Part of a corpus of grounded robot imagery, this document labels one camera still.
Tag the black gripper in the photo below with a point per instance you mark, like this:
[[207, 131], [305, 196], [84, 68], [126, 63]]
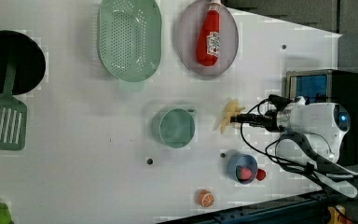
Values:
[[267, 121]]

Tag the peeled yellow toy banana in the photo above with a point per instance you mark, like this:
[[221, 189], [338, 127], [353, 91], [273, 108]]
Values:
[[231, 109]]

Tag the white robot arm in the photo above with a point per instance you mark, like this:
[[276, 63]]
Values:
[[311, 137]]

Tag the green metal mug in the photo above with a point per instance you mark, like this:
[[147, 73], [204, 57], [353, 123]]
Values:
[[174, 127]]

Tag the blue bowl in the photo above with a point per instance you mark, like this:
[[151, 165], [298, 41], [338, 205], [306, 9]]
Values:
[[238, 161]]

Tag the red strawberry in bowl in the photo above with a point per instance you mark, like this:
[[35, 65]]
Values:
[[243, 173]]

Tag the red strawberry on table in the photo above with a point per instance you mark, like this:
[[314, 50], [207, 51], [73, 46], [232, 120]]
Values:
[[261, 174]]

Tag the black toaster oven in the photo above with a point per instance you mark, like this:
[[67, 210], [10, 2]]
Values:
[[330, 86]]

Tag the red ketchup bottle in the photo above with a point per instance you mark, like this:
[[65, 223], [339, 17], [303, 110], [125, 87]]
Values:
[[208, 45]]

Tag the orange half slice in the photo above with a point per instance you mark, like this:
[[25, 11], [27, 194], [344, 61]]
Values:
[[205, 198]]

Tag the grey round plate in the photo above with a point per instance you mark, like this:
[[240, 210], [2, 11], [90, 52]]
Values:
[[188, 32]]

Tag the green plastic colander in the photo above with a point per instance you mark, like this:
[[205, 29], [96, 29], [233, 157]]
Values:
[[130, 40]]

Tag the green slotted spatula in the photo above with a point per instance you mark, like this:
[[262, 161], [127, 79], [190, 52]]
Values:
[[13, 112]]

